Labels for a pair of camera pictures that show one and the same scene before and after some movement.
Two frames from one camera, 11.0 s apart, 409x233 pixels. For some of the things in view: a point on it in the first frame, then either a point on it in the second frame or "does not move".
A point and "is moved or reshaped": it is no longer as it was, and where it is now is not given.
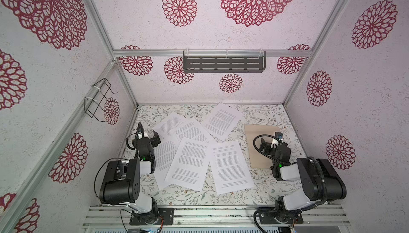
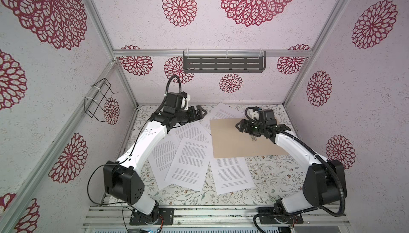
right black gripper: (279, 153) → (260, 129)
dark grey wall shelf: (224, 61) does not move
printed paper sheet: (164, 154) does not move
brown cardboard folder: (258, 159) is moved or reshaped
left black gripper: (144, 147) → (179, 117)
